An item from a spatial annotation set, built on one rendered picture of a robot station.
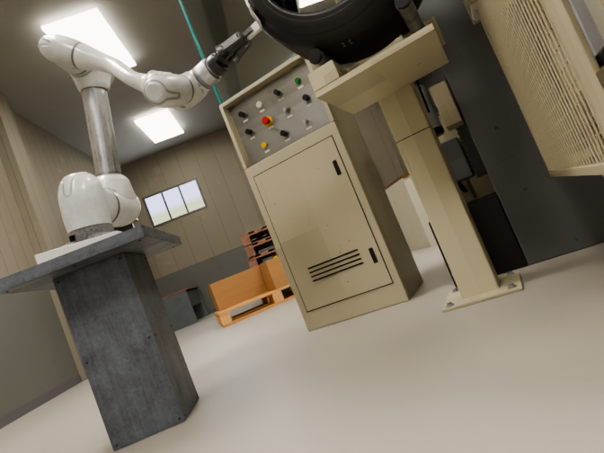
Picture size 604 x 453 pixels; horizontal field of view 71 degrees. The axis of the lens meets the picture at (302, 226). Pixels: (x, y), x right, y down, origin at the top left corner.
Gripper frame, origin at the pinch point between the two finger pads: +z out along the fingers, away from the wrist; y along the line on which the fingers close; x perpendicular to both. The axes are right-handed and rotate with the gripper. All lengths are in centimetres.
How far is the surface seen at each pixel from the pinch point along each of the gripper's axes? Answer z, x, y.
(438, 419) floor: 9, 116, -54
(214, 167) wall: -424, -239, 638
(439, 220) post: 15, 86, 28
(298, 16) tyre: 17.3, 14.9, -12.5
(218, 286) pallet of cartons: -263, 35, 257
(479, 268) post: 18, 108, 28
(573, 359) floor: 33, 119, -41
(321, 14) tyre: 22.9, 19.2, -12.5
